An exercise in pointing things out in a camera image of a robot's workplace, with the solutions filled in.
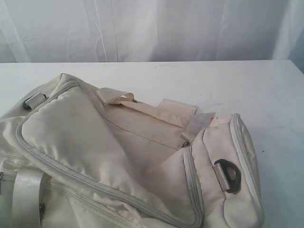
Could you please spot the white backdrop curtain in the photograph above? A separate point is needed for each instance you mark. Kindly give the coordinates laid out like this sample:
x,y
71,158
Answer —
x,y
150,30

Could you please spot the cream fabric duffel bag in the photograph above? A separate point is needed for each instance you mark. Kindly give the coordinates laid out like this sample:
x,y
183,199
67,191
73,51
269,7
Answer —
x,y
76,156

